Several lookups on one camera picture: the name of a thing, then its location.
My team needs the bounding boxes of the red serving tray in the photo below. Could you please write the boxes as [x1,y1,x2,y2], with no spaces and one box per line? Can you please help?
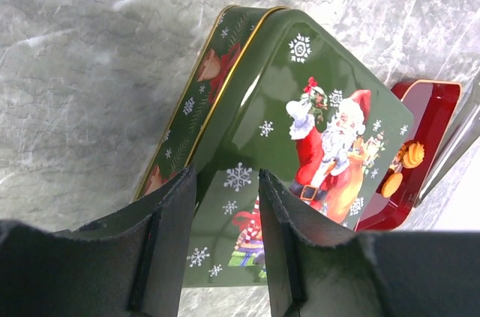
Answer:
[355,79,462,232]

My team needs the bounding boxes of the gold tin lid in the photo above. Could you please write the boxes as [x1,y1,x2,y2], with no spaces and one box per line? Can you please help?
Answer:
[184,8,413,288]

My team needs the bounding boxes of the silver metal tongs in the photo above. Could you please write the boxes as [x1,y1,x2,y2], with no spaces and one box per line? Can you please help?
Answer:
[414,81,479,208]

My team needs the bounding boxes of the plain orange round cookie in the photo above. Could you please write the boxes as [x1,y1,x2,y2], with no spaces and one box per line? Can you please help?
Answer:
[380,172,403,199]

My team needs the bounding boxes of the green cookie tin box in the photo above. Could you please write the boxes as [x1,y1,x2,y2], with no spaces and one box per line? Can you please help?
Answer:
[134,4,286,200]

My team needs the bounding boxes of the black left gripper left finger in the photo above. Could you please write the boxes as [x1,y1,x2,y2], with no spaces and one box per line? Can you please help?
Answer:
[1,166,197,316]

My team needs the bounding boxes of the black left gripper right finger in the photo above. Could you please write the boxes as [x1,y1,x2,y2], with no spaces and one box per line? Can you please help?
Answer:
[259,169,479,316]

